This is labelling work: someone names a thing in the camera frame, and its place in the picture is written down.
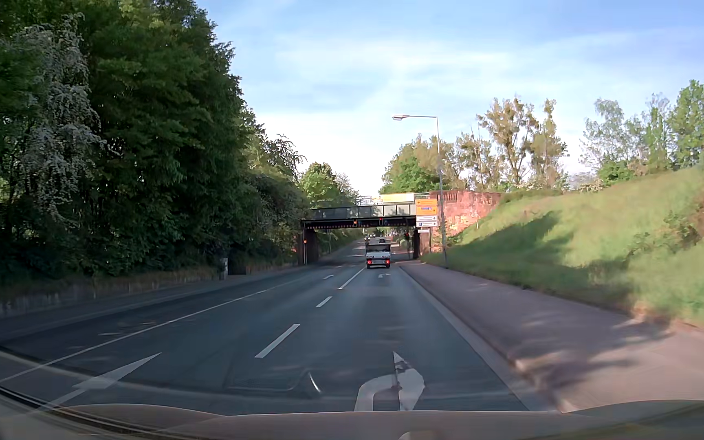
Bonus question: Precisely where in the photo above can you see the dark railway bridge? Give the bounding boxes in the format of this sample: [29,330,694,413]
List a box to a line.
[299,202,421,265]

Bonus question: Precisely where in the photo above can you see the white van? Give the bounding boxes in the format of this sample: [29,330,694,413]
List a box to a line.
[365,242,392,270]

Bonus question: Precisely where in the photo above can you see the yellow and white road sign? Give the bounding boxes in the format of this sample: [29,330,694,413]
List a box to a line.
[414,197,440,230]

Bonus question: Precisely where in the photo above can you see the grey asphalt road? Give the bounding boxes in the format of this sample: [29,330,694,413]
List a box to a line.
[0,240,548,416]

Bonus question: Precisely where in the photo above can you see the trees on bank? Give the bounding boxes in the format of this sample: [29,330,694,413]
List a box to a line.
[379,76,704,195]

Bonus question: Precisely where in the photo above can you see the car's own bonnet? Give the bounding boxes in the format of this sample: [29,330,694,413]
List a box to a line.
[0,400,704,440]

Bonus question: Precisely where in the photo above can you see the grass bank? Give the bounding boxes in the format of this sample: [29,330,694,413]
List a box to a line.
[423,153,704,334]

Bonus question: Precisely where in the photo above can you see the grey paved pavement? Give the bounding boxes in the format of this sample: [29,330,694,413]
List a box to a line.
[398,260,704,411]

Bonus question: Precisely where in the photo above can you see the row of trees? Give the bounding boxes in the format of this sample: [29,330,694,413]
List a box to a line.
[0,0,362,288]

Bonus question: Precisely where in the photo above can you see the narrow grey pavement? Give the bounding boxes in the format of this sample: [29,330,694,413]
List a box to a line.
[0,264,322,343]

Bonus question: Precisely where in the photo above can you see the tall lamp post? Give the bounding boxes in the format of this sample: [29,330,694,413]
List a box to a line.
[392,114,449,266]

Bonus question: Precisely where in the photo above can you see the red stone wall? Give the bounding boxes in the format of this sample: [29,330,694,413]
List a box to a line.
[428,190,503,253]

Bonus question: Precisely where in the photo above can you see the low stone wall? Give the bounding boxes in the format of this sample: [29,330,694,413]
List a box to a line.
[0,262,298,321]

